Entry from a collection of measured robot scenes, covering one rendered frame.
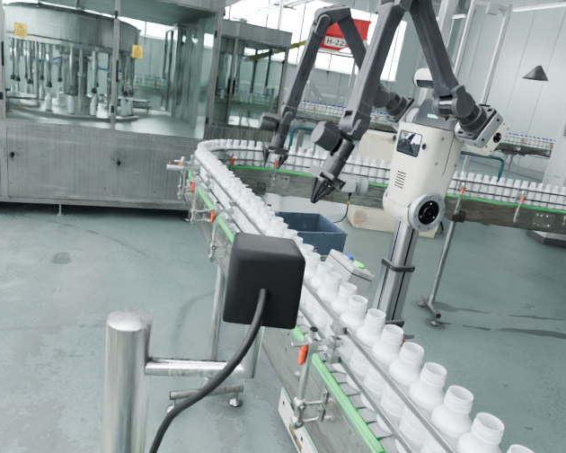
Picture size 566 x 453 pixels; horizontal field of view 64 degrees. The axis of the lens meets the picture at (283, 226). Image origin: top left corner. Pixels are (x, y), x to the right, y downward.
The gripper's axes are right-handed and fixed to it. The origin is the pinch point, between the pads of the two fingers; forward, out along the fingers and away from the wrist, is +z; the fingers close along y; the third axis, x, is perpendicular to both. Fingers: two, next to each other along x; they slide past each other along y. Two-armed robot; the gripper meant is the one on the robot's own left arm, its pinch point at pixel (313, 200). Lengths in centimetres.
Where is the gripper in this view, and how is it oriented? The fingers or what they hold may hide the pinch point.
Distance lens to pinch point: 133.7
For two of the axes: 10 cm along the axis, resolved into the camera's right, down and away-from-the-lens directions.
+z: -4.8, 8.7, 1.4
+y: 5.7, 4.3, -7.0
